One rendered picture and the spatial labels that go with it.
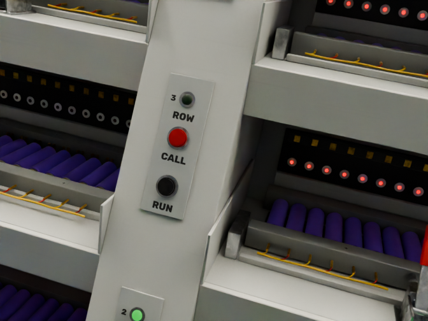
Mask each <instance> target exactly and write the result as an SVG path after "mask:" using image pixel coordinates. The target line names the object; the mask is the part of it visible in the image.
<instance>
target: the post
mask: <svg viewBox="0 0 428 321"><path fill-rule="evenodd" d="M268 1H277V0H159V1H158V4H157V9H156V13H155V18H154V22H153V27H152V31H151V35H150V41H149V44H148V49H147V52H146V57H145V63H144V66H143V71H142V74H141V80H140V83H139V88H138V93H137V96H136V102H135V105H134V110H133V114H132V119H131V124H130V128H129V132H128V136H127V141H126V144H125V150H124V155H123V158H122V163H121V167H120V172H119V175H118V180H117V186H116V189H115V194H114V198H113V202H112V206H111V211H110V216H109V220H108V225H107V228H106V234H105V237H104V242H103V247H102V250H101V256H100V259H99V264H98V267H97V273H96V278H95V281H94V286H93V289H92V295H91V298H90V303H89V308H88V312H87V317H86V321H114V319H115V314H116V310H117V305H118V300H119V297H120V292H121V288H122V287H127V288H129V289H133V290H137V291H140V292H143V293H146V294H150V295H152V296H155V297H159V298H162V299H164V304H163V307H162V312H161V315H160V320H159V321H194V315H195V310H196V303H197V296H198V292H199V285H200V279H201V272H202V268H203V260H204V253H205V249H206V241H207V237H208V233H209V232H210V230H211V228H212V227H213V225H214V223H215V221H216V220H217V218H218V216H219V215H220V213H221V211H222V209H223V208H224V206H225V204H226V202H227V201H228V199H229V197H230V196H231V194H232V192H233V190H234V189H235V187H236V185H237V184H238V182H239V180H240V178H241V177H242V175H243V173H244V172H245V169H246V168H247V166H248V164H249V163H250V161H251V159H254V161H253V165H254V162H255V158H256V154H257V149H258V146H259V141H260V136H261V133H262V128H263V125H264V120H265V119H262V118H256V117H251V116H248V115H244V114H243V109H244V105H245V98H246V92H247V87H248V81H249V76H250V70H251V66H252V59H253V52H254V48H255V41H256V37H257V30H258V26H259V19H260V13H261V8H262V3H263V2H268ZM171 73H175V74H179V75H184V76H190V77H194V78H200V79H203V80H209V81H213V82H215V85H214V89H213V93H212V97H211V102H210V107H209V110H208V115H207V119H206V123H205V127H204V132H203V137H202V140H201V145H200V149H199V153H198V157H197V162H196V167H195V170H194V175H193V179H192V183H191V187H190V192H189V197H188V200H187V205H186V209H185V213H184V217H183V220H180V219H177V218H173V217H168V216H165V215H161V214H158V213H154V212H151V211H146V210H142V209H140V206H141V200H142V197H143V192H144V189H145V183H146V178H147V175H148V170H149V167H150V161H151V158H152V153H153V148H154V144H155V139H156V136H157V131H158V128H159V122H160V119H161V114H162V109H163V106H164V101H165V97H166V92H167V89H168V83H169V79H170V75H171ZM252 171H253V167H252Z"/></svg>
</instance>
